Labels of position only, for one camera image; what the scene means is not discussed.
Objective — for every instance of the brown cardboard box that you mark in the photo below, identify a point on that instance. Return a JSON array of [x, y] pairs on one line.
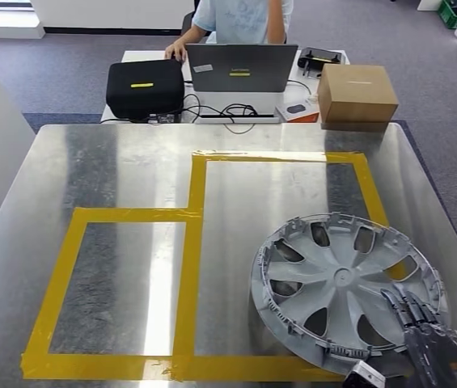
[[357, 102]]

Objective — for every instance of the black carry case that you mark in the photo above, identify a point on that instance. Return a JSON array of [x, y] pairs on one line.
[[143, 99]]

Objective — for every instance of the grey plastic wheel cover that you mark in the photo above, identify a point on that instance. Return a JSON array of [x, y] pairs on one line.
[[343, 278]]

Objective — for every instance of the black chair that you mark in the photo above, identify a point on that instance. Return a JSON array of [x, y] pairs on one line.
[[187, 24]]

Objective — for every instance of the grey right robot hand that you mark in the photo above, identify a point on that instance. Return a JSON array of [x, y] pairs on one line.
[[438, 359]]

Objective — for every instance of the person's right forearm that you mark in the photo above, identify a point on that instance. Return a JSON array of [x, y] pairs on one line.
[[192, 37]]

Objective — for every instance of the black controller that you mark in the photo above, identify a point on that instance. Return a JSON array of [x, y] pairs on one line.
[[319, 56]]

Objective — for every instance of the grey laptop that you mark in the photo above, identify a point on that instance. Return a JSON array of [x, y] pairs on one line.
[[252, 67]]

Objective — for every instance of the yellow workbench tape outline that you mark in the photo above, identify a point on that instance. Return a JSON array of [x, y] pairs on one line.
[[195, 241]]

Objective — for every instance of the steel workbench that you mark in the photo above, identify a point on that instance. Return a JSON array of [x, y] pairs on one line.
[[130, 171]]

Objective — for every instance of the green plastic crate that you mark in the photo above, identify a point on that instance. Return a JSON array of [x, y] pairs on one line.
[[450, 15]]

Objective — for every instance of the person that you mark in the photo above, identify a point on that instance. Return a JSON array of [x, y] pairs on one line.
[[240, 21]]

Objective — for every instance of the person's left forearm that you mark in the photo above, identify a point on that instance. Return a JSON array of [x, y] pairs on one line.
[[275, 24]]

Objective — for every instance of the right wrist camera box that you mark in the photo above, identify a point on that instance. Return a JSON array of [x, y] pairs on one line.
[[363, 375]]

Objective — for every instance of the small white orange box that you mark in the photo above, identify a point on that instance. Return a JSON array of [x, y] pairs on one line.
[[309, 115]]

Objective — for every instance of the small white desk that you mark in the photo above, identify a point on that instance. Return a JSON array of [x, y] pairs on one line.
[[143, 54]]

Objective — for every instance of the person's right hand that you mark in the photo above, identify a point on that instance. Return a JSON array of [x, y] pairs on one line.
[[176, 52]]

